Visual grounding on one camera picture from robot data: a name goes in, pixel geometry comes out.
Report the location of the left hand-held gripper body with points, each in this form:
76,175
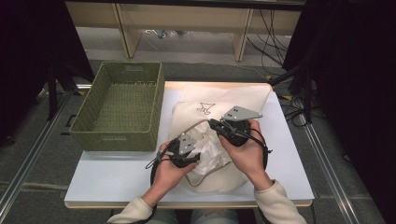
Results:
185,144

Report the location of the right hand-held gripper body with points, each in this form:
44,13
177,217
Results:
238,130

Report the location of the white cloth garment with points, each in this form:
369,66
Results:
211,155

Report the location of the cream mesh laundry bag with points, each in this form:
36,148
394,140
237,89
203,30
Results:
224,96

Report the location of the green woven basket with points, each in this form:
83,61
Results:
118,141

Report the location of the person's right hand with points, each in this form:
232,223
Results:
249,158

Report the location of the person's left hand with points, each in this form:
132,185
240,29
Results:
168,177

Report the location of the person's legs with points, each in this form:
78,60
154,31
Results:
202,216

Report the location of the black metal stand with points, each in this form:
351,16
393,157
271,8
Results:
292,74
53,93

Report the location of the dark curtain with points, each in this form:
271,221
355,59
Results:
358,93
25,62

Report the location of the metal floor rail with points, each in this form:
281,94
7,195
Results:
28,161
330,174

